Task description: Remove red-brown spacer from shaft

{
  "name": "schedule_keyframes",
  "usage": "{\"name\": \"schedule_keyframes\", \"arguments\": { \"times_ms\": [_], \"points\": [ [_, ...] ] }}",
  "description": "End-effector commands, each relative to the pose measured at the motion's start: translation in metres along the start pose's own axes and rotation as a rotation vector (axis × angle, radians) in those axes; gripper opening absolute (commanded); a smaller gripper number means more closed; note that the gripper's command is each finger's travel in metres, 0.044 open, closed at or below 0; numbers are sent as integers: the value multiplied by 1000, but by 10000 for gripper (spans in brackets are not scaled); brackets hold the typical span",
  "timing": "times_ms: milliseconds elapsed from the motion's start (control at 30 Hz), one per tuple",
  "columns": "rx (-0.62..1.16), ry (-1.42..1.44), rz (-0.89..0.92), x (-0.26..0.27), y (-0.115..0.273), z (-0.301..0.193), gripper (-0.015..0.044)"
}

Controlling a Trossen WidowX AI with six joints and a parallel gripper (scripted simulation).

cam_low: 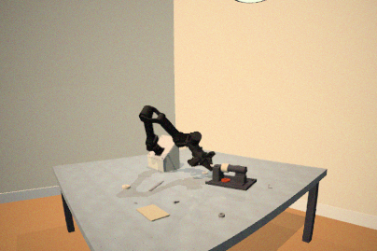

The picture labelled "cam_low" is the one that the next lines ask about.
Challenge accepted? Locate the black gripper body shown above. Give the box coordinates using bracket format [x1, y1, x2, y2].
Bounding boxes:
[190, 146, 216, 167]

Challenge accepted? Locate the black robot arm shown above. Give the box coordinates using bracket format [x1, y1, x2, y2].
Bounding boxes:
[139, 105, 202, 156]

